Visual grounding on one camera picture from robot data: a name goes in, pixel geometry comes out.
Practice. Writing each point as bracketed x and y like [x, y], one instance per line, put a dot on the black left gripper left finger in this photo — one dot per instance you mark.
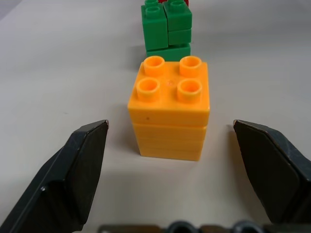
[60, 179]

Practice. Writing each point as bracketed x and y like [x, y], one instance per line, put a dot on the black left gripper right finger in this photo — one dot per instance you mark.
[274, 170]

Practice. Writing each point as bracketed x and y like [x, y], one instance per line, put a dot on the orange building block cube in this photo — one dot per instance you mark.
[170, 116]

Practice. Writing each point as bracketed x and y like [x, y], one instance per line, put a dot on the green building block cube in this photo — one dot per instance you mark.
[167, 26]

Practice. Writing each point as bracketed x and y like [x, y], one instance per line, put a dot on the red building block cube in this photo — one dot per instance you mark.
[186, 2]

